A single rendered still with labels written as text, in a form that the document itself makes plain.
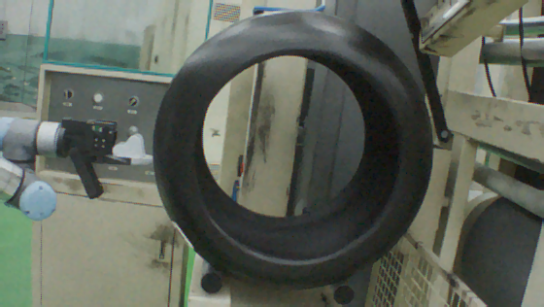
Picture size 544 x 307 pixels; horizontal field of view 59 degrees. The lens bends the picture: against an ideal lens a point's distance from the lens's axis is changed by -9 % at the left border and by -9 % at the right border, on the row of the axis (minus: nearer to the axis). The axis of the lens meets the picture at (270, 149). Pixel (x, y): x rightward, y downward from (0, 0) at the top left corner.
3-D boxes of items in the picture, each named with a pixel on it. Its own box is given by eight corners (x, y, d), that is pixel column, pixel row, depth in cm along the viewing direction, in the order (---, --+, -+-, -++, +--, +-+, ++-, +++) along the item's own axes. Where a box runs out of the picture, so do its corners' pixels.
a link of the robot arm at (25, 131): (3, 150, 111) (5, 113, 110) (47, 155, 112) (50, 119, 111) (-12, 156, 103) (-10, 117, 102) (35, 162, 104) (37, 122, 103)
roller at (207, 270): (222, 239, 141) (206, 237, 140) (225, 223, 140) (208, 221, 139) (220, 295, 106) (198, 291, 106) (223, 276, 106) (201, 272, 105)
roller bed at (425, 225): (364, 229, 159) (381, 133, 154) (409, 233, 160) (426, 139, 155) (381, 252, 139) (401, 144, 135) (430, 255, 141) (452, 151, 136)
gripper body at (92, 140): (113, 126, 104) (57, 119, 103) (109, 167, 106) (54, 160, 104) (120, 121, 112) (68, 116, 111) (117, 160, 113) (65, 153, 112)
